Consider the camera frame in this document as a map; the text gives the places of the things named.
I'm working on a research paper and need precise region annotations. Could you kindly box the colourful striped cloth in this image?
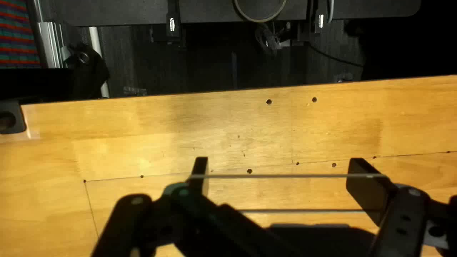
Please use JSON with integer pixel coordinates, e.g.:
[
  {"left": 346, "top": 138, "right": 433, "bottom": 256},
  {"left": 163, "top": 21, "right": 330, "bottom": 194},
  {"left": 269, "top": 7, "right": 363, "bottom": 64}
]
[{"left": 0, "top": 0, "right": 43, "bottom": 68}]

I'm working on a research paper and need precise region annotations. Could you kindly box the black table corner bracket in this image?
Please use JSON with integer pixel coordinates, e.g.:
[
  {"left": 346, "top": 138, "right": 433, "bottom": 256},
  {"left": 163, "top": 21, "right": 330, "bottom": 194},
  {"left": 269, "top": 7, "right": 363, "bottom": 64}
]
[{"left": 0, "top": 100, "right": 27, "bottom": 136}]

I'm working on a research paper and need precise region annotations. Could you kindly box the aluminium frame rail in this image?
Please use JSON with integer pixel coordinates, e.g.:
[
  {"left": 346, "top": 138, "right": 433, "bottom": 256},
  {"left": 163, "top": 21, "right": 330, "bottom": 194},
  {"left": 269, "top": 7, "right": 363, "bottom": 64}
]
[{"left": 30, "top": 0, "right": 64, "bottom": 68}]

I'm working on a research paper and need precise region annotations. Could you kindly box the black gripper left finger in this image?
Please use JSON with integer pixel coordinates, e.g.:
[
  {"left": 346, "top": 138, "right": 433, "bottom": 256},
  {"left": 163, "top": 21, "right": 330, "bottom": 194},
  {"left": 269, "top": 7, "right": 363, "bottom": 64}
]
[{"left": 90, "top": 156, "right": 269, "bottom": 257}]

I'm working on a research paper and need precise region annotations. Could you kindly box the black table clamp knob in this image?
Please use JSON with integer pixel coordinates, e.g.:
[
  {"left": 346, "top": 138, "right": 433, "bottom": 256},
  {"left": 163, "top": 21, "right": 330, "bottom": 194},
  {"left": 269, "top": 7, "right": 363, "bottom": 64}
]
[{"left": 62, "top": 41, "right": 111, "bottom": 98}]

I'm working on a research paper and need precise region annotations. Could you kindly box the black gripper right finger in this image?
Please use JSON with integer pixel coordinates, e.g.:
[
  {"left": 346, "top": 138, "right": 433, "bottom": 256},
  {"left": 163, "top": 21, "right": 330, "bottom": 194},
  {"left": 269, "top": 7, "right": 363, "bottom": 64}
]
[{"left": 346, "top": 157, "right": 457, "bottom": 257}]

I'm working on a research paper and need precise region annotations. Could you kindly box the white vertical pole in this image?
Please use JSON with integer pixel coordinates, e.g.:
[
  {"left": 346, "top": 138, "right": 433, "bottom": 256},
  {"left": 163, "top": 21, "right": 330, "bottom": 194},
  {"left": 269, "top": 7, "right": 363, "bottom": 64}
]
[{"left": 87, "top": 26, "right": 111, "bottom": 98}]

